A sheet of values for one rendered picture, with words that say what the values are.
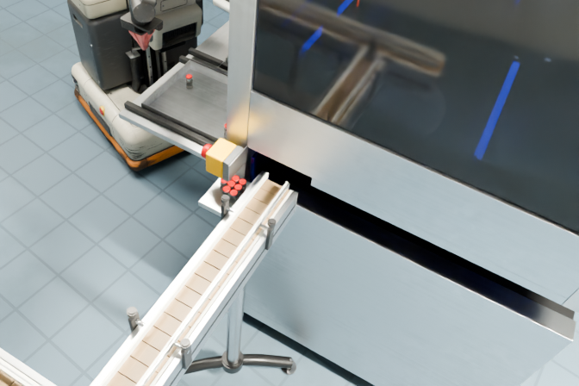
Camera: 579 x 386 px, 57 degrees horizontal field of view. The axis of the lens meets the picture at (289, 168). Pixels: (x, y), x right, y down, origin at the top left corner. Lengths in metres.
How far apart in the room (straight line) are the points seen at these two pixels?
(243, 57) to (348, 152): 0.33
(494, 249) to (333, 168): 0.42
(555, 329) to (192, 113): 1.18
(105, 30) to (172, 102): 0.86
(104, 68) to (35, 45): 1.03
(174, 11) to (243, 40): 1.11
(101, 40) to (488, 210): 1.85
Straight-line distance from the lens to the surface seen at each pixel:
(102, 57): 2.60
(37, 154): 2.92
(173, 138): 1.65
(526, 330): 1.54
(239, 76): 1.29
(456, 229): 1.32
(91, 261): 2.47
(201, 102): 1.76
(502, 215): 1.25
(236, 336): 1.83
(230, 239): 1.35
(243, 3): 1.18
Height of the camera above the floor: 2.05
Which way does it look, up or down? 48 degrees down
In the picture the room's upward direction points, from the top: 9 degrees clockwise
